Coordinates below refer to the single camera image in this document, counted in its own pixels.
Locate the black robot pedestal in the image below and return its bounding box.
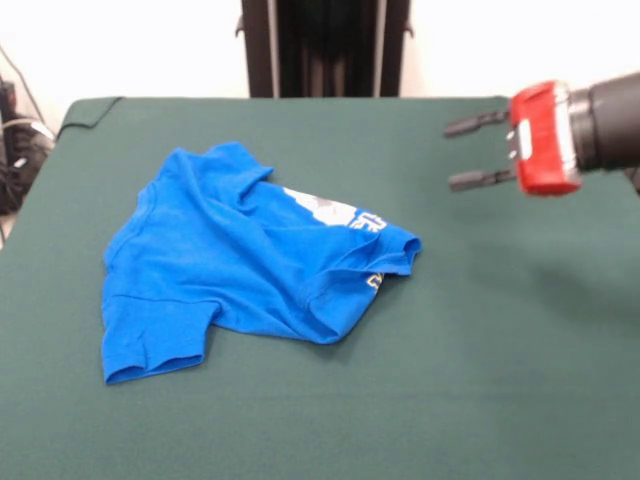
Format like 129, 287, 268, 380
234, 0, 416, 99

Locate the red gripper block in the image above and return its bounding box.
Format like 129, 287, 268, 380
443, 79, 584, 197

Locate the blue printed T-shirt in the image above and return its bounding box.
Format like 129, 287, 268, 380
101, 141, 424, 386

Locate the dark green table cloth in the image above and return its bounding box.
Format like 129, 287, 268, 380
0, 96, 640, 480

